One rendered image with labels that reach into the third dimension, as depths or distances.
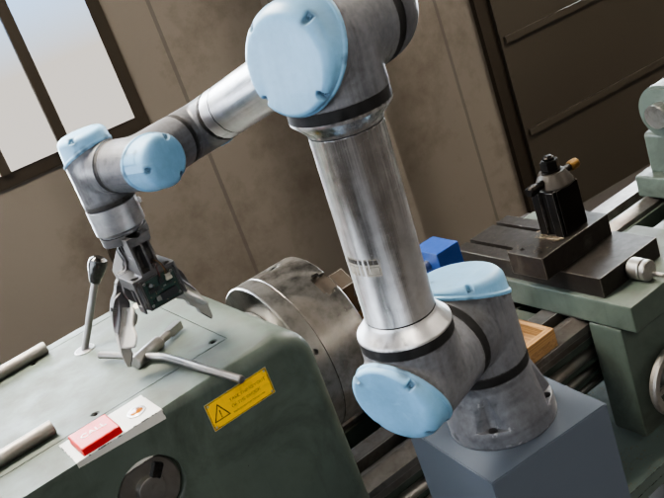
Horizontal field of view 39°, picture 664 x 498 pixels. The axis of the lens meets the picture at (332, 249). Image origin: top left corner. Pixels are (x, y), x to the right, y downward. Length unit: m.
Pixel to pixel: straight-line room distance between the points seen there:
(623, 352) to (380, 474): 0.56
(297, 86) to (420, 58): 3.23
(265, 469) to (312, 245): 2.59
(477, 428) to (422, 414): 0.19
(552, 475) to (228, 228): 2.68
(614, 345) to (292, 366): 0.77
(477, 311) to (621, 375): 0.86
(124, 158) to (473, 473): 0.61
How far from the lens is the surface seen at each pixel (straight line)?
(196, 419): 1.36
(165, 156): 1.24
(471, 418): 1.26
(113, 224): 1.35
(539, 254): 1.93
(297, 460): 1.47
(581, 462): 1.31
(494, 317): 1.19
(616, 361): 1.98
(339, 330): 1.59
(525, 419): 1.25
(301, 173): 3.90
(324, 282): 1.64
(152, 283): 1.36
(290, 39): 0.93
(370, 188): 0.99
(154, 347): 1.50
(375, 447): 1.78
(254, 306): 1.65
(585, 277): 1.91
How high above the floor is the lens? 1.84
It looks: 21 degrees down
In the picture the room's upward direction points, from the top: 20 degrees counter-clockwise
